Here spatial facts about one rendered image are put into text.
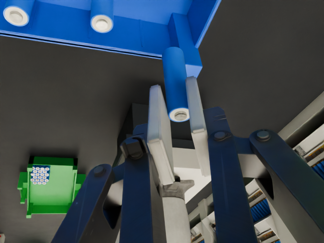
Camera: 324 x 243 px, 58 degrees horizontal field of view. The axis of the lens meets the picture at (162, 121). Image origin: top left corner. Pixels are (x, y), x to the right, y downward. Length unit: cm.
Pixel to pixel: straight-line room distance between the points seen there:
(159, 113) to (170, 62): 7
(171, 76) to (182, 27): 9
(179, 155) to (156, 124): 78
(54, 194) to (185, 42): 132
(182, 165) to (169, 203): 13
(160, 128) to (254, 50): 83
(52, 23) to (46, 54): 62
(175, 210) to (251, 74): 52
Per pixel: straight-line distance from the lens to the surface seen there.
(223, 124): 16
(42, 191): 153
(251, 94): 113
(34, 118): 116
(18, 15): 25
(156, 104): 18
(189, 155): 95
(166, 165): 15
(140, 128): 17
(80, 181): 152
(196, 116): 15
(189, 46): 29
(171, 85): 22
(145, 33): 31
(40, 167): 135
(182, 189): 101
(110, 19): 24
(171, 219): 93
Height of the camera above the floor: 67
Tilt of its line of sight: 35 degrees down
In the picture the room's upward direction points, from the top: 173 degrees clockwise
